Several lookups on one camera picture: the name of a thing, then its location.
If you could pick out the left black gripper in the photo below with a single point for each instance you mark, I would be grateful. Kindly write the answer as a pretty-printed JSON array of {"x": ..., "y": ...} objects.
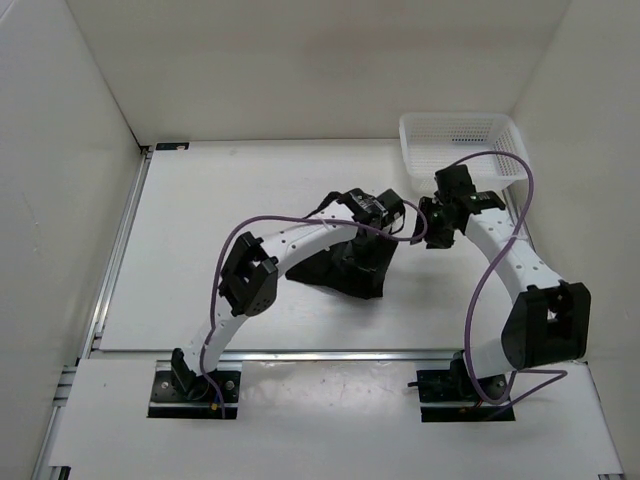
[{"x": 373, "y": 261}]

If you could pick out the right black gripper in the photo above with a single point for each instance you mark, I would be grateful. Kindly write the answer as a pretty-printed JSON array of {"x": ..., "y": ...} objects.
[{"x": 438, "y": 241}]

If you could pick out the black shorts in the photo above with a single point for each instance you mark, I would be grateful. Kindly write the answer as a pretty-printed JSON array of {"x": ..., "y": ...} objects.
[{"x": 324, "y": 269}]

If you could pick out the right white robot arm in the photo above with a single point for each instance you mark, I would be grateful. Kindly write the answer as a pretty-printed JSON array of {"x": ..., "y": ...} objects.
[{"x": 549, "y": 318}]

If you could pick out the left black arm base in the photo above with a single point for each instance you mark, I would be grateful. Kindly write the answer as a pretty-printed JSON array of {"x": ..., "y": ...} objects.
[{"x": 168, "y": 400}]

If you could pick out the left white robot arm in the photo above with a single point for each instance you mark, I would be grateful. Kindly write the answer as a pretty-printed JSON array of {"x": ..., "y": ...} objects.
[{"x": 249, "y": 268}]

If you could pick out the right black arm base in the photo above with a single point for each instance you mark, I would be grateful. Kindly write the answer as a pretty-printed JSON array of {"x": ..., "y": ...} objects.
[{"x": 446, "y": 395}]

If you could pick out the white plastic mesh basket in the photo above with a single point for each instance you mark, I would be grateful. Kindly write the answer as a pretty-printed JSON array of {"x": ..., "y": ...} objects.
[{"x": 432, "y": 141}]

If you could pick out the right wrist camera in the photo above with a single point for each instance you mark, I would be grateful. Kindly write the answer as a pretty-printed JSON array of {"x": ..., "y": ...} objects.
[{"x": 453, "y": 182}]

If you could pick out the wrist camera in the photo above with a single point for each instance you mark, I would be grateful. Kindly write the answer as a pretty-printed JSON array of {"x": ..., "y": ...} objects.
[
  {"x": 390, "y": 212},
  {"x": 453, "y": 182}
]

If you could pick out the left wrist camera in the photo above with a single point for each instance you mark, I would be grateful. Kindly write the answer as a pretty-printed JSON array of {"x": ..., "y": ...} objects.
[{"x": 390, "y": 212}]

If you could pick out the front aluminium frame rail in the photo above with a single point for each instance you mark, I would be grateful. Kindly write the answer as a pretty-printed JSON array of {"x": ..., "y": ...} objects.
[{"x": 290, "y": 355}]

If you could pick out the left aluminium frame rail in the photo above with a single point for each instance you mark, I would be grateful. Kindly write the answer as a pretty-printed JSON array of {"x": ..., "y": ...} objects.
[{"x": 94, "y": 325}]

